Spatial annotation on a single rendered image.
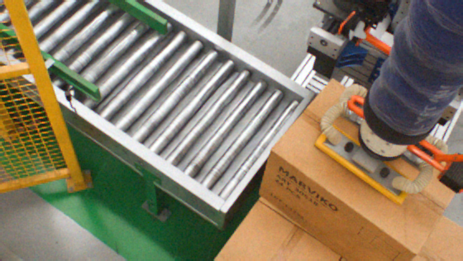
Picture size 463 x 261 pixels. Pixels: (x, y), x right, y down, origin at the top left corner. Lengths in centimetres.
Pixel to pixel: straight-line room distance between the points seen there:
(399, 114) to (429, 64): 25
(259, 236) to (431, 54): 119
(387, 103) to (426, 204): 54
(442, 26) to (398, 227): 86
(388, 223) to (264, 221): 56
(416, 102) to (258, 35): 203
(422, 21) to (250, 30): 222
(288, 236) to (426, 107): 96
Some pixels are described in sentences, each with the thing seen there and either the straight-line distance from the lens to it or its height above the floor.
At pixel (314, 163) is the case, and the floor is 94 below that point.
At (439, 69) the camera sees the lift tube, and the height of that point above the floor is 165.
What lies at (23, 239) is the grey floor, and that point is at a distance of 302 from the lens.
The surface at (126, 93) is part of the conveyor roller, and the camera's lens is 264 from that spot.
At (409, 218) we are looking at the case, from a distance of 208.
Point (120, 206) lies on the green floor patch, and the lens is 299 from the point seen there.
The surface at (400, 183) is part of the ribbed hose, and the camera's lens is 193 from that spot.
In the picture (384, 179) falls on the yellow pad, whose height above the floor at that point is 107.
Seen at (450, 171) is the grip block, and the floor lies 120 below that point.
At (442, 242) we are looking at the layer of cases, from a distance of 255.
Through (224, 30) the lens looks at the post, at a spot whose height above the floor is 47.
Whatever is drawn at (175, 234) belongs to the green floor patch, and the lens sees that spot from 293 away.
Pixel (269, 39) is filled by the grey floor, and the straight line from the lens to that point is 354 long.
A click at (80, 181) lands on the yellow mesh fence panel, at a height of 5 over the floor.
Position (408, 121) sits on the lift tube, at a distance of 171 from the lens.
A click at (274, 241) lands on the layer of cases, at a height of 54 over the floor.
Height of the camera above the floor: 277
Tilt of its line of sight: 59 degrees down
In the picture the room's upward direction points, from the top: 12 degrees clockwise
